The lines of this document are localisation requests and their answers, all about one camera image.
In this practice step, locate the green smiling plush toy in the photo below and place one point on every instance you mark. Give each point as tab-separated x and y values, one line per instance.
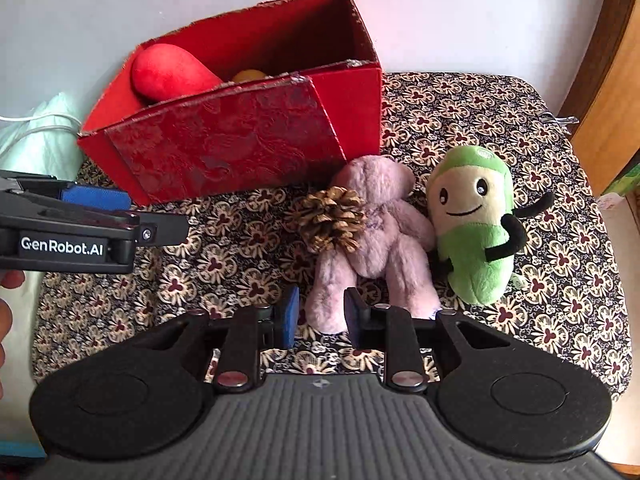
472	240

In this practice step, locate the floral patterned mat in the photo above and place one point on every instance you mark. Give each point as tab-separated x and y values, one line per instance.
225	265

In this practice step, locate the pink plush teddy bear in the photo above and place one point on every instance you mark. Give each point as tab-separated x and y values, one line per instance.
380	240

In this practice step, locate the red plush toy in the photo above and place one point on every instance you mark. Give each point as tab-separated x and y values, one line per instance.
170	72

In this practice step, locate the person's left hand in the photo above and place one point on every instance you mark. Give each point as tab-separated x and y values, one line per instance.
10	280

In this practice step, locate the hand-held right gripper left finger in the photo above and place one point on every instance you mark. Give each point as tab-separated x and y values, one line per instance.
289	319

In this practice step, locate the yellow round toy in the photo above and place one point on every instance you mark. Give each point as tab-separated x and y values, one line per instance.
249	76

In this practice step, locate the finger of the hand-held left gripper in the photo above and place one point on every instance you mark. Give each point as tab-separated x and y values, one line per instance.
97	198
162	230

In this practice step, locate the wooden furniture frame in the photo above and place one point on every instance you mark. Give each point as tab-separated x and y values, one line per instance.
605	60

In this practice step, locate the brown pine cone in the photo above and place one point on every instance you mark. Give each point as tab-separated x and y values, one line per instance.
330	220

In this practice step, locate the red patterned cardboard box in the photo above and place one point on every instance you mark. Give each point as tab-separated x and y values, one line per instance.
225	135

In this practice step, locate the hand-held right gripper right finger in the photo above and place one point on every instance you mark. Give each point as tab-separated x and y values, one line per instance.
354	321

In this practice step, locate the light green cloth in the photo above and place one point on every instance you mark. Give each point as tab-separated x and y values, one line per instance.
35	152

